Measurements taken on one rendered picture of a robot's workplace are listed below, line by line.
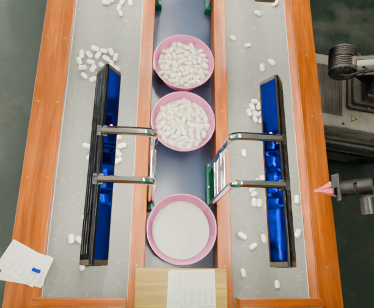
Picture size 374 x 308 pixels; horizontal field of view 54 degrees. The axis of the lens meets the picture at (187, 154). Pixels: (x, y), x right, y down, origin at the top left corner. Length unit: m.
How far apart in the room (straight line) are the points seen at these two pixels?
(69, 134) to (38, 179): 0.22
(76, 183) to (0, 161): 0.98
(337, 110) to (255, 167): 0.73
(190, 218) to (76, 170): 0.48
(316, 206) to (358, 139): 0.76
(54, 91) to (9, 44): 1.16
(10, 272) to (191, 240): 0.65
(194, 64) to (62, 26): 0.59
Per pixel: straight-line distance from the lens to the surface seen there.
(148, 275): 1.40
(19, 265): 1.47
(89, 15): 1.83
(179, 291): 1.41
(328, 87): 2.17
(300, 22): 1.93
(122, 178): 1.09
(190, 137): 1.54
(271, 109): 1.27
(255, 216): 1.52
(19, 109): 2.50
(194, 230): 1.47
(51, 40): 1.75
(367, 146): 2.30
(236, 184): 1.12
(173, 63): 1.68
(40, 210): 1.48
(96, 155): 1.13
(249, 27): 1.86
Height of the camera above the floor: 2.18
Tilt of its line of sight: 71 degrees down
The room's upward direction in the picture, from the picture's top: 20 degrees clockwise
